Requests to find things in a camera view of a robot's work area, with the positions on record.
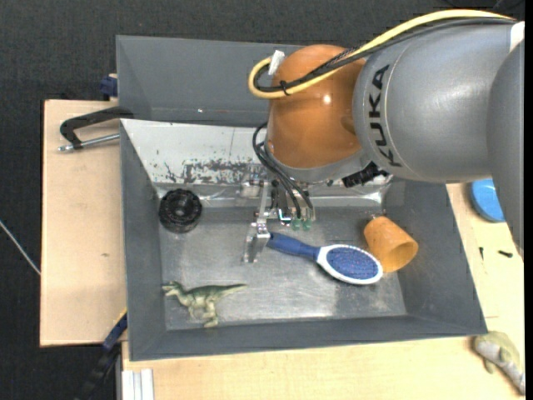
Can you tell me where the grey metal bin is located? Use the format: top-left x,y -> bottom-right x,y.
115,34 -> 489,362

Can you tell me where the pale green toy animal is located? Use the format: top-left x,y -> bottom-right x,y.
472,330 -> 525,396

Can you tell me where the orange cup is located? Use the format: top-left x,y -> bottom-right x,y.
362,216 -> 420,274

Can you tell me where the black cylinder on white bracket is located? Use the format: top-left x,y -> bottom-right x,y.
341,162 -> 391,189

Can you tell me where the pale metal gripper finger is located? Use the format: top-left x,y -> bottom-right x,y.
254,222 -> 271,263
242,222 -> 257,264

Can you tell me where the green toy dinosaur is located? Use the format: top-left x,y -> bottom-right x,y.
161,280 -> 249,329

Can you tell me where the blue and white hairbrush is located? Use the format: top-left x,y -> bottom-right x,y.
266,231 -> 384,286

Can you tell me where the blue round disc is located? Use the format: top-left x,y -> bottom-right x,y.
471,178 -> 507,223

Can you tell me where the black ribbed ring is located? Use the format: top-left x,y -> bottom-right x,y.
157,188 -> 204,235

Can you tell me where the pale wood board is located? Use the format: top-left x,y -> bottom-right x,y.
39,99 -> 128,348

